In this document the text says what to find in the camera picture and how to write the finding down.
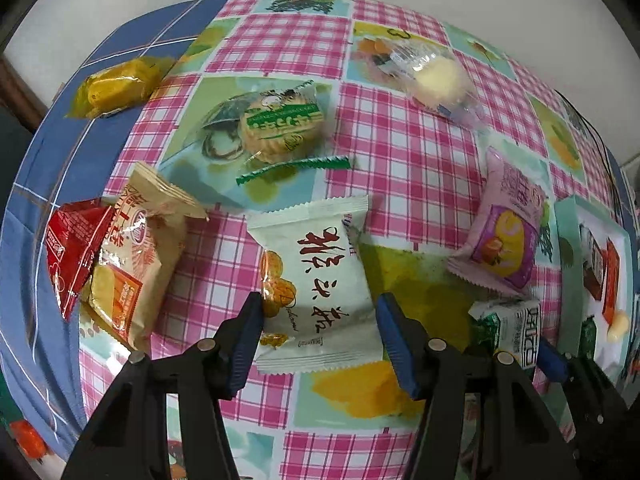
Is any red triangular snack packet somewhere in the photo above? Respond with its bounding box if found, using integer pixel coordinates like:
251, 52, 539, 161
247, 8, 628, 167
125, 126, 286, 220
45, 199, 117, 322

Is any orange plastic bag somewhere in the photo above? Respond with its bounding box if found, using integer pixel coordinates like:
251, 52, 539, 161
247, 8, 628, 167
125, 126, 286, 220
10, 420, 48, 461

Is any white packet with orange fruit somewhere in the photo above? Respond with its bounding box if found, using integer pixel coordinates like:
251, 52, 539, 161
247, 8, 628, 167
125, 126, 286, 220
247, 196, 383, 373

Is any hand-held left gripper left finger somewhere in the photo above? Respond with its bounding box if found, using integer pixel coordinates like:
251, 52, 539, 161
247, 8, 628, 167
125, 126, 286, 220
62, 291, 264, 480

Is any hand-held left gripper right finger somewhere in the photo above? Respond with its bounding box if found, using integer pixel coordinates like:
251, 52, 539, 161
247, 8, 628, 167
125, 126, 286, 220
376, 292, 581, 480

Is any yellow bread packet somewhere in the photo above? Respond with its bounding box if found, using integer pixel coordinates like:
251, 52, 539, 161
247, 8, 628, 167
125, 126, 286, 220
65, 56, 176, 121

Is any white green cracker packet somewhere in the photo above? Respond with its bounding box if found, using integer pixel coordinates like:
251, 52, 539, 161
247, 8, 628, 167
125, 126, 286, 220
469, 299, 543, 368

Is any small pale bun packet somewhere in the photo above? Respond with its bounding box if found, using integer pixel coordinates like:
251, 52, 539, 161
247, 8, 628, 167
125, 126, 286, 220
607, 310, 630, 346

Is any green snack packet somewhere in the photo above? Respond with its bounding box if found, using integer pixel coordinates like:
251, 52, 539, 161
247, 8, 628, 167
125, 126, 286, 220
577, 315, 598, 361

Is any beige orange snack packet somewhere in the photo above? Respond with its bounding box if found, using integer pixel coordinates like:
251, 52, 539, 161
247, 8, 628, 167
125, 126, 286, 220
80, 162, 208, 351

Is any clear round cookie packet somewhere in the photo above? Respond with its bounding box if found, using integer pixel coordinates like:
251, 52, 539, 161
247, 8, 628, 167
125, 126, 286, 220
200, 80, 353, 186

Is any dark door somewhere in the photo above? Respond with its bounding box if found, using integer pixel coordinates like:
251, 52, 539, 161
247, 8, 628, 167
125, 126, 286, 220
0, 52, 48, 171

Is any brown white milk snack packet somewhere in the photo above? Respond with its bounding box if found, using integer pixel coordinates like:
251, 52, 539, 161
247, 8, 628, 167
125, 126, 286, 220
580, 225, 606, 301

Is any black cable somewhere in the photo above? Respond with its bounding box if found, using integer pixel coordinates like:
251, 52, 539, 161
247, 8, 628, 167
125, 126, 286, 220
552, 89, 626, 181

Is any white box with teal rim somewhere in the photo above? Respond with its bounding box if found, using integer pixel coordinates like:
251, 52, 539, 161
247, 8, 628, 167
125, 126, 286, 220
552, 195, 638, 441

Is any pink purple snack packet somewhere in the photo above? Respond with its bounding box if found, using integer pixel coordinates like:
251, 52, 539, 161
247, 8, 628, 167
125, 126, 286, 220
447, 147, 548, 296

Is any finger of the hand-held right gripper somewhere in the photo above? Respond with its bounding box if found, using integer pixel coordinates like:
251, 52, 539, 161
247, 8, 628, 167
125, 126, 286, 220
537, 342, 636, 480

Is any clear white bun packet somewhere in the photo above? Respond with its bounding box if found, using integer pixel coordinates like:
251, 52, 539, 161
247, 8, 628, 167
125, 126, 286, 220
372, 42, 481, 121

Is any red gold snack packet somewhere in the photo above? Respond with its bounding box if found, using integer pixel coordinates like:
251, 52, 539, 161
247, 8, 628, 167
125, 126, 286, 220
602, 240, 622, 326

